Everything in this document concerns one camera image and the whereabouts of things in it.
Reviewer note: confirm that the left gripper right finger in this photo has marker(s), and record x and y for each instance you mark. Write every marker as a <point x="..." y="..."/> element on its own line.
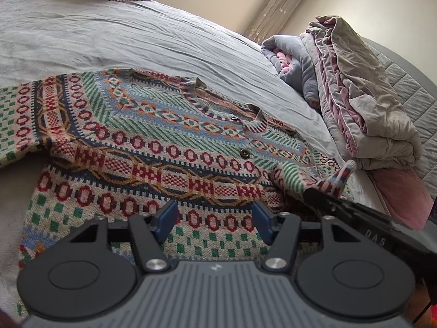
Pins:
<point x="281" y="233"/>

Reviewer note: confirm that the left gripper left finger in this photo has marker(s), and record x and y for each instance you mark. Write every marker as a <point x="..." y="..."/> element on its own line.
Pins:
<point x="148" y="233"/>

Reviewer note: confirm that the multicolour patterned knit sweater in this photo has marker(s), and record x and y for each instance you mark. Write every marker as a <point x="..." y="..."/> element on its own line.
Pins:
<point x="123" y="142"/>

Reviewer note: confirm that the pink pillow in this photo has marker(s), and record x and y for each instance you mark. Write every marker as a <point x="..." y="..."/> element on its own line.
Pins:
<point x="405" y="195"/>

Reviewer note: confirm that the beige and pink comforter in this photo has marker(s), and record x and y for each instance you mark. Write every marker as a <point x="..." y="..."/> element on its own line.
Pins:
<point x="360" y="108"/>

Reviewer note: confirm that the grey blue folded blanket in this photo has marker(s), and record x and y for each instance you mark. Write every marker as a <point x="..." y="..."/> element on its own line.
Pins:
<point x="294" y="65"/>

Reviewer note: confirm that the grey quilted headboard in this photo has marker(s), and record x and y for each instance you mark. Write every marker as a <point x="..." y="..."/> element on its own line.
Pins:
<point x="417" y="94"/>

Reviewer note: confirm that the beige window curtain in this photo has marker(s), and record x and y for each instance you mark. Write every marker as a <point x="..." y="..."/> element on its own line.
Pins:
<point x="270" y="21"/>

